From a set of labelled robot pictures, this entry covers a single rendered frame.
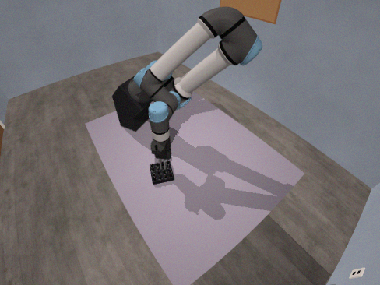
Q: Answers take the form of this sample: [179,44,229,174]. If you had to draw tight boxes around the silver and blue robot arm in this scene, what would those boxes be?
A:
[128,7,262,135]

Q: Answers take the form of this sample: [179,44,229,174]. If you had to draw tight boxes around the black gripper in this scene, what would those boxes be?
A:
[150,129,171,170]

